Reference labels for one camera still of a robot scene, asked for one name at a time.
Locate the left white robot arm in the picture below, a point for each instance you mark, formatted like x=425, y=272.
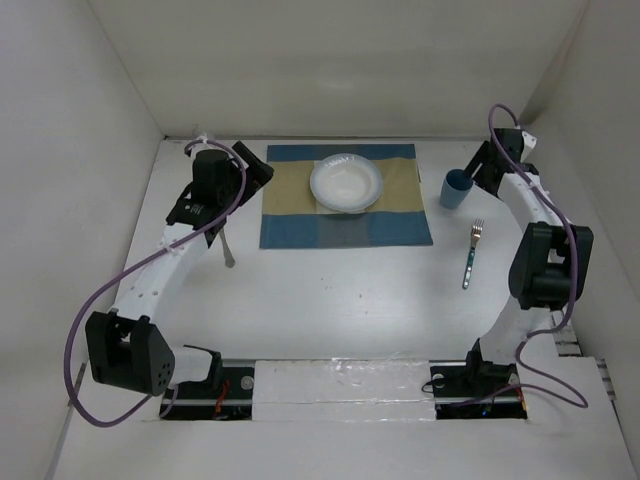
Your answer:
x=126, y=347

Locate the blue cup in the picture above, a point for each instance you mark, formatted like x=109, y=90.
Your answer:
x=455, y=187

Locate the white blue-rimmed plate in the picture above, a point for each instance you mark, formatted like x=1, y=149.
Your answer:
x=346, y=183

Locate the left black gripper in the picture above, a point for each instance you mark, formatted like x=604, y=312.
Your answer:
x=257, y=173

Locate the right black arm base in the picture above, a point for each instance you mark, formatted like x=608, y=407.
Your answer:
x=462, y=392

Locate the silver fork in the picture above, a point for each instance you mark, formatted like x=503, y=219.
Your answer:
x=475, y=235

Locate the silver knife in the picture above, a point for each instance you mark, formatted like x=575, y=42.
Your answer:
x=228, y=255

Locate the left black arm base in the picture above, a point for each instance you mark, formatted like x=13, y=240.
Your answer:
x=229, y=397

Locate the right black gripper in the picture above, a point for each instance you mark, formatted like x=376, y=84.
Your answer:
x=481, y=157

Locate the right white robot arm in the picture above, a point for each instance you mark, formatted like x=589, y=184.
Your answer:
x=549, y=268

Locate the blue beige cloth placemat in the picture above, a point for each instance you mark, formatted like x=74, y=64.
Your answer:
x=293, y=219

